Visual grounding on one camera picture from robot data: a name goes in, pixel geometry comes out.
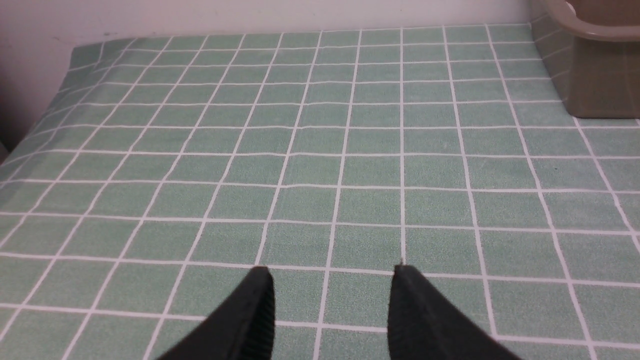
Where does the olive green plastic bin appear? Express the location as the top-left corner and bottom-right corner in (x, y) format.
(529, 0), (640, 119)

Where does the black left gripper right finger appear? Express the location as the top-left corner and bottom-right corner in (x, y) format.
(387, 264), (519, 360)

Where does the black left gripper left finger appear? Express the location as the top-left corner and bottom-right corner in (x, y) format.
(159, 266), (275, 360)

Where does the green checkered table mat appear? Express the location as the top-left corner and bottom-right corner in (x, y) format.
(0, 23), (640, 360)

